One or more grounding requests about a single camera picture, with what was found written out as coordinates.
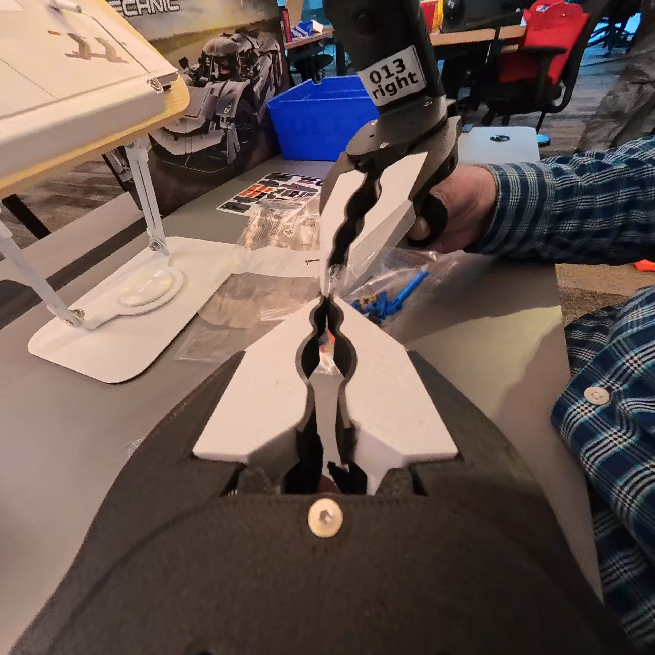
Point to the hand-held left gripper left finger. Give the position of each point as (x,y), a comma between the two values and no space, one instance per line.
(256,404)

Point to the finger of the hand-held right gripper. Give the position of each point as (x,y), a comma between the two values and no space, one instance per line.
(399,184)
(335,204)

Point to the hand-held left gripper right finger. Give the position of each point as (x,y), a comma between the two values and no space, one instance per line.
(394,409)

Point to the small bag of colourful pins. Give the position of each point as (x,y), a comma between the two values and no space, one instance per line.
(389,302)

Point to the person's right forearm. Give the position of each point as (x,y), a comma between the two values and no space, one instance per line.
(563,204)

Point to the dark lego set box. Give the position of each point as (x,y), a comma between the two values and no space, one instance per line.
(220,76)

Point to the person's right hand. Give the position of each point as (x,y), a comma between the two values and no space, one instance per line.
(468,204)

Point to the clear bag with printed label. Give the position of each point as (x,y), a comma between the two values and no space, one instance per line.
(276,225)

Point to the blue plastic bin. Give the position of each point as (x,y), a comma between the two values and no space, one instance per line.
(317,128)

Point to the sticker sheet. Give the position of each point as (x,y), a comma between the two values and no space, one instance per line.
(256,194)

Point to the wooden desk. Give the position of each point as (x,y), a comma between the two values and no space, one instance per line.
(471,36)

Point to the small blue bin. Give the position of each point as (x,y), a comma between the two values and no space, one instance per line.
(306,30)

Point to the large clear part bag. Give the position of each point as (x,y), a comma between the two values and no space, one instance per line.
(240,307)

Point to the white adjustable book stand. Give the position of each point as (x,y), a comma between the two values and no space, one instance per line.
(117,348)

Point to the red office chair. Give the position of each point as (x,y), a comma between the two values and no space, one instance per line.
(542,51)

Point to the orange plastic piece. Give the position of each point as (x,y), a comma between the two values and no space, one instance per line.
(646,265)

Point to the black table leg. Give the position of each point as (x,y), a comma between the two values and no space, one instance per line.
(23,217)

